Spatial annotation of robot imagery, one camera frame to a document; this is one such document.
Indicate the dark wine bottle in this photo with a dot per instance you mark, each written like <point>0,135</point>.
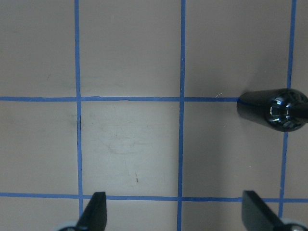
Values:
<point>284,110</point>

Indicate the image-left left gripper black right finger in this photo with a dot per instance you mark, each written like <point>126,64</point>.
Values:
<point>257,216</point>

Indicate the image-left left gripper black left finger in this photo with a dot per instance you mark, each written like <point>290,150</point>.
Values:
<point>94,217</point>

